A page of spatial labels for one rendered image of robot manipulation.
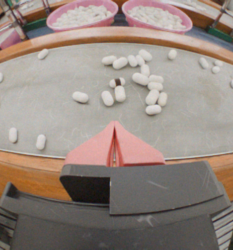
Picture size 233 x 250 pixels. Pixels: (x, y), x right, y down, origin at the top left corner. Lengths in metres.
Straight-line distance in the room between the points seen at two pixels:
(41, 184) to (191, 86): 0.39
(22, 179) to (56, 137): 0.11
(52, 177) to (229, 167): 0.36
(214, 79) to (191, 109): 0.15
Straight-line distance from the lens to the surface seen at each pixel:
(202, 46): 0.46
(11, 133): 0.32
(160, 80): 0.29
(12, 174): 0.31
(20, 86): 0.39
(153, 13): 0.59
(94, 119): 0.26
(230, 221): 0.59
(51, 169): 0.25
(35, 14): 0.77
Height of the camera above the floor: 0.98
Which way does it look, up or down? 75 degrees down
